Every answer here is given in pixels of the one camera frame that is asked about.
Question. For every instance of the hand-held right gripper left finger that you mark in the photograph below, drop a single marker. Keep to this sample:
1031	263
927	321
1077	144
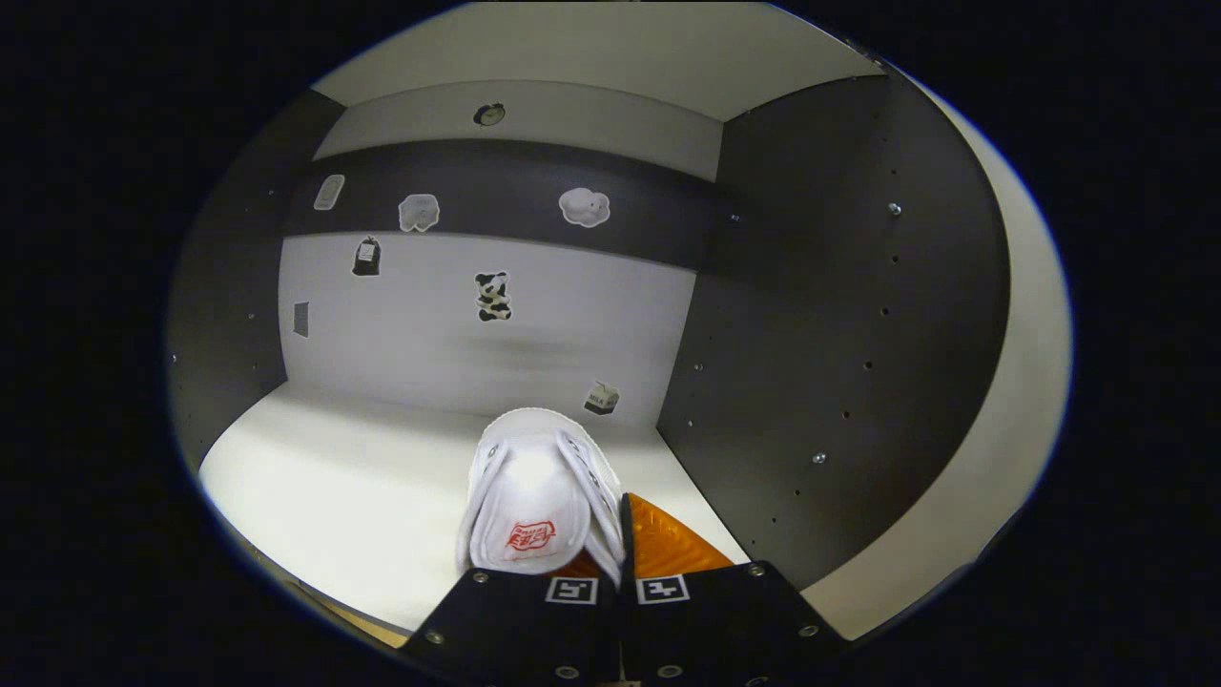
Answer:
506	620

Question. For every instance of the white canvas shoe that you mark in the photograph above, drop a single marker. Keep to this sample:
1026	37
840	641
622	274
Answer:
534	477

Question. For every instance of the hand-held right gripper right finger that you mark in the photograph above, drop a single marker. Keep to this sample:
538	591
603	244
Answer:
734	620

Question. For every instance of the white shoe cabinet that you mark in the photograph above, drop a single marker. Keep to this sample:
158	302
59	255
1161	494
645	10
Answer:
429	334

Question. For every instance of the white cabinet door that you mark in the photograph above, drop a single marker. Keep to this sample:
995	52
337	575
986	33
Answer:
1011	401

